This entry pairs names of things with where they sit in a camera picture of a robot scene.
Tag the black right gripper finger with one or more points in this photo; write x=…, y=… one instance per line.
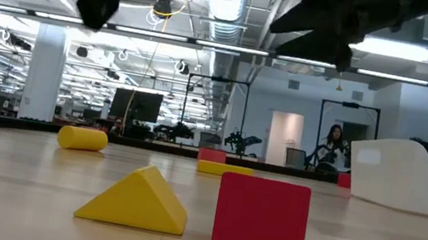
x=311, y=47
x=298, y=21

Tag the red cube block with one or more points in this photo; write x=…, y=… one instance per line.
x=344, y=180

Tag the yellow cylinder block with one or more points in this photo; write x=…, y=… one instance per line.
x=82, y=139

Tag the orange arch block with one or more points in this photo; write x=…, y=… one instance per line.
x=212, y=155

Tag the yellow rectangular block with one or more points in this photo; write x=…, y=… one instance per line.
x=224, y=169

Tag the red square-faced block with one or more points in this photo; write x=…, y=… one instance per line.
x=261, y=219

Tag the yellow triangle block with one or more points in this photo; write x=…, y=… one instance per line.
x=136, y=202

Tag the black background robot arm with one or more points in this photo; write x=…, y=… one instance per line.
x=177, y=131
x=240, y=141

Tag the long ceiling light strip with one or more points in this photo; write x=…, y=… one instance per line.
x=150, y=33

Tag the bright ceiling light panel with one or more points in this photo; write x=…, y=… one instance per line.
x=397, y=49

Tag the white building column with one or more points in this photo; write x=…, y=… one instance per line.
x=44, y=76

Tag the person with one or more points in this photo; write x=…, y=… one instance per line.
x=332, y=149

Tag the black computer monitor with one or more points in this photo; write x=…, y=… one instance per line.
x=136, y=105

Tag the grey office chair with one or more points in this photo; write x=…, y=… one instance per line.
x=296, y=158

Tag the white plastic bin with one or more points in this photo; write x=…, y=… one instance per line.
x=411, y=181

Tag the black gantry frame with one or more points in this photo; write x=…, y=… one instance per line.
x=352, y=105
x=220, y=79

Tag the silver ventilation duct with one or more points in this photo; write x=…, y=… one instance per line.
x=225, y=5

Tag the black metal table frame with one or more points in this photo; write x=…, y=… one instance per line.
x=2, y=122

